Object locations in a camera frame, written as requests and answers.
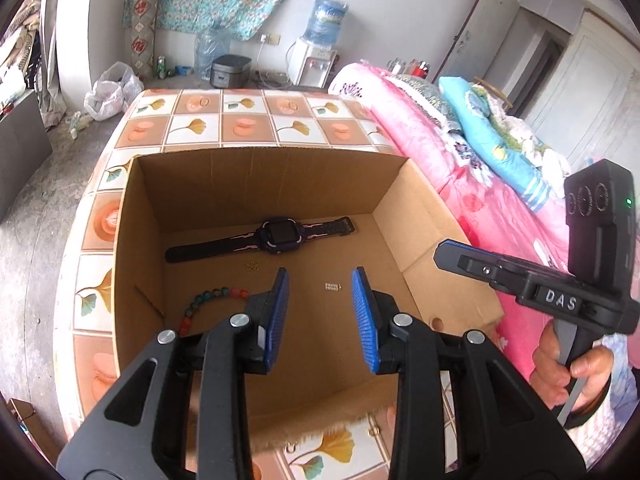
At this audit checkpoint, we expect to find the colourful bead bracelet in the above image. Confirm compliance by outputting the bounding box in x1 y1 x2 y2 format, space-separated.
177 286 252 337

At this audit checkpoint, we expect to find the purple black smart watch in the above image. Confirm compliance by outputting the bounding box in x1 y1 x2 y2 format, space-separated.
165 217 356 263

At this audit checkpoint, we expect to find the right hand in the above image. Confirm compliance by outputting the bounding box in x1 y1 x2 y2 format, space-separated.
529 322 614 413

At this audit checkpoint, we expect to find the brown cardboard box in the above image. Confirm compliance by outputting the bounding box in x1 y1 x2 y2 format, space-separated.
112 148 503 450

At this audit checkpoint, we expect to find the pink floral quilt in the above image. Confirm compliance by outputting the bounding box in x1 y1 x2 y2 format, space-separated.
326 62 640 380

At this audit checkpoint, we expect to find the blue pillow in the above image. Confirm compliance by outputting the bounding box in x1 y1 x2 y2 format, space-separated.
438 76 551 214

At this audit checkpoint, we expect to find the patterned tile tablecloth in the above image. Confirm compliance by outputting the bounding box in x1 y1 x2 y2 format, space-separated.
52 88 402 480

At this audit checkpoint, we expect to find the white wardrobe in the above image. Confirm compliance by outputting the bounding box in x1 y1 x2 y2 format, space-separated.
525 10 639 176

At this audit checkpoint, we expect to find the wooden chair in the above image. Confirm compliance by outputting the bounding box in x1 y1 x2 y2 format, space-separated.
474 77 513 110

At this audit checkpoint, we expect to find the red thermos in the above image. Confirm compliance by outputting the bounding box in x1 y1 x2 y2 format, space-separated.
414 62 430 77

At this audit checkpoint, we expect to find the grey door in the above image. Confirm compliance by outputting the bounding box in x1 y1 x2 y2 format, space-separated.
433 0 520 82

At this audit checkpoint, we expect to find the black rice cooker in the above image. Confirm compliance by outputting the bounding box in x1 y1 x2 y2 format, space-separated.
209 54 252 89

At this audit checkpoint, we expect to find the white water dispenser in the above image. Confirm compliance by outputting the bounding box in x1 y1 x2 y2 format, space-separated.
285 38 337 89

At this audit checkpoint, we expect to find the white plastic bag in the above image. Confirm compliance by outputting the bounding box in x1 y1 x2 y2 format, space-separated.
84 62 144 122

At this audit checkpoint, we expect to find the clear empty water jug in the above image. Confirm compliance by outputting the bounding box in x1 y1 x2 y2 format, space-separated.
194 26 232 80

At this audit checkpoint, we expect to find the dark grey cabinet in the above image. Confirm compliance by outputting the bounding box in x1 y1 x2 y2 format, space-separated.
0 90 52 217

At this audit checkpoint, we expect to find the rolled patterned mat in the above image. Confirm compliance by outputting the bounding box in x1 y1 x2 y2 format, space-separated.
130 0 158 80

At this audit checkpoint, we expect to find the blue water bottle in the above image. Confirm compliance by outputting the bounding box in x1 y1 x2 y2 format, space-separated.
303 0 349 49

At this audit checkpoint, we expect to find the black camera box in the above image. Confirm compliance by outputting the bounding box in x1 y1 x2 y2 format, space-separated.
564 159 636 296

